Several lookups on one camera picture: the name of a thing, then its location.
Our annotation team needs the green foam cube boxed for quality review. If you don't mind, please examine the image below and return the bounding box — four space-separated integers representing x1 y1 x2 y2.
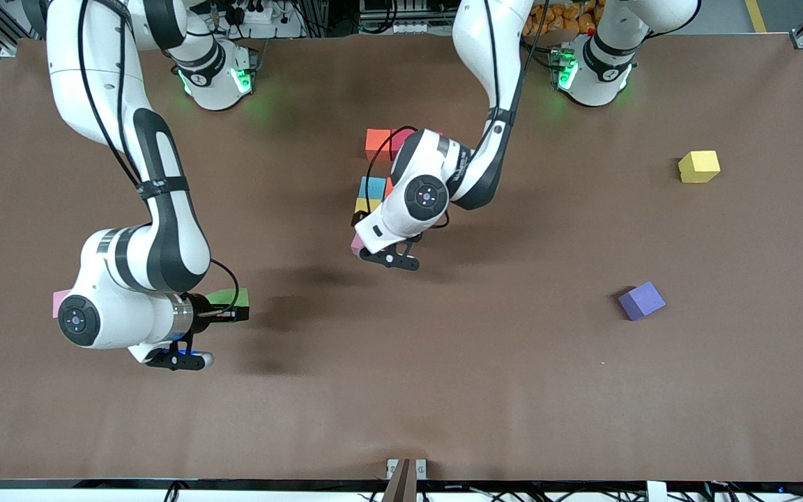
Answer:
205 287 251 309

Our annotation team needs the purple foam cube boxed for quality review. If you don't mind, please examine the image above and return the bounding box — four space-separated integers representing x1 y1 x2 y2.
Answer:
617 281 668 322

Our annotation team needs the brown pointed bar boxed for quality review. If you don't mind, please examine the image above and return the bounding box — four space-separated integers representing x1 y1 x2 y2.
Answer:
382 458 420 502

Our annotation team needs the orange yellow bag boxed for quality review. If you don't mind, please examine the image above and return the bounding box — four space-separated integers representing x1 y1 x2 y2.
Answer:
523 0 597 36

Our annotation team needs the white power strip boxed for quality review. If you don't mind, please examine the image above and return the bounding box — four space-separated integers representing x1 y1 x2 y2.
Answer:
231 0 284 26

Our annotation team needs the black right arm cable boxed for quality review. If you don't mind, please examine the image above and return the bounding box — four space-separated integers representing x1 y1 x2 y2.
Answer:
77 0 242 314

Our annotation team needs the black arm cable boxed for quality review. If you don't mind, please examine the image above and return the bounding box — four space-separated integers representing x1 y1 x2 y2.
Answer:
353 0 552 227
77 0 242 314

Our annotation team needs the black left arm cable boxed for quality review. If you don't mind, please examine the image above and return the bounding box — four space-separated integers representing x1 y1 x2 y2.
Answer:
353 0 552 227

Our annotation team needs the white table edge bracket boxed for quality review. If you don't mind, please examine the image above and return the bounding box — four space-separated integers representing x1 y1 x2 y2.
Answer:
386 458 427 482

